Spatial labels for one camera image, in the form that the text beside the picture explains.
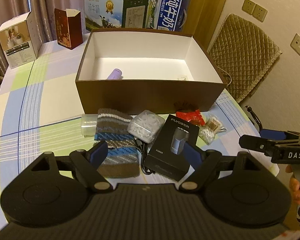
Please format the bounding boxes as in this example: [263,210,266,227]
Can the red plastic packet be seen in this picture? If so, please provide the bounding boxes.
[175,109,205,127]

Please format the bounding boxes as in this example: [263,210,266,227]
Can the black cable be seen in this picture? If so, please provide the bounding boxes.
[134,137,156,175]

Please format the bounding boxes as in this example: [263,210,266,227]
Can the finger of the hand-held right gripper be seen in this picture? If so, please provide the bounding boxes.
[239,134,275,156]
[260,129,287,140]

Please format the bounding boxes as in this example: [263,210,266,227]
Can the white printed product box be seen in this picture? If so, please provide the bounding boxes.
[0,11,43,70]

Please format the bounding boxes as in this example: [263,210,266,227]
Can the blue milk carton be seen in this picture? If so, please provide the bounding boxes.
[129,0,192,32]

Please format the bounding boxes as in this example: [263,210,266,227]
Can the person's right hand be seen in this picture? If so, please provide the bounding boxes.
[285,164,300,203]

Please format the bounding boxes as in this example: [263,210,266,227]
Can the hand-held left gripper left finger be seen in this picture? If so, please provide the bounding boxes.
[30,140,110,193]

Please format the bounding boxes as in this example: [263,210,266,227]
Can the clear plastic cup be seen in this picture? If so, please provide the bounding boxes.
[80,114,99,137]

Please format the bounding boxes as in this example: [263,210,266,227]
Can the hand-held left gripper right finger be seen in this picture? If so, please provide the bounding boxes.
[179,141,263,193]

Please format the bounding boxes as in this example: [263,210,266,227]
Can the white cable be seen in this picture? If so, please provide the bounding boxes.
[215,65,233,88]

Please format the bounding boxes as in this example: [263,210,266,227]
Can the striped knitted sock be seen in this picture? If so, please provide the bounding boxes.
[94,108,140,178]

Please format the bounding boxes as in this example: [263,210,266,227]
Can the dark red gift box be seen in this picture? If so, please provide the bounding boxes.
[54,8,83,50]

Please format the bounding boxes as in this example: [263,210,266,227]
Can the black curved metal rod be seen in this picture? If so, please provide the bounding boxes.
[244,106,264,132]

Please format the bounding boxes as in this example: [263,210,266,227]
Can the clear box of floss picks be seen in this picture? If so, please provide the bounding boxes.
[127,109,165,143]

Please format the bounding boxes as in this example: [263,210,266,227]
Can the plaid tablecloth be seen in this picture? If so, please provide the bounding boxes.
[0,29,290,230]

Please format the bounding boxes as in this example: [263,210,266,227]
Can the black shaver box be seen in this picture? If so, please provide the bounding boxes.
[143,114,200,181]

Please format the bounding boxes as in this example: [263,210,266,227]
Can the quilted tan chair cushion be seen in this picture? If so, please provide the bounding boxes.
[207,14,282,104]

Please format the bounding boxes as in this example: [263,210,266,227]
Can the wooden door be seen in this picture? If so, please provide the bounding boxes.
[162,0,233,50]

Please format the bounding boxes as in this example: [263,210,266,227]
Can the white and green milk carton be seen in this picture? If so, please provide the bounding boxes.
[84,0,150,33]

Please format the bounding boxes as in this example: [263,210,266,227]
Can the purple bottle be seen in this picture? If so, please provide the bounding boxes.
[107,69,123,80]

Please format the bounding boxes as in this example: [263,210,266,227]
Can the brown cardboard storage box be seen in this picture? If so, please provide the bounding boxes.
[75,28,227,115]

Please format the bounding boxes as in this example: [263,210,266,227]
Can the beige wall socket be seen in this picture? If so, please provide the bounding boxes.
[252,4,268,22]
[290,33,300,56]
[241,0,256,15]

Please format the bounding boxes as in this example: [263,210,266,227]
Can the bag of cotton swabs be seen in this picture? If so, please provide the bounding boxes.
[199,112,227,145]

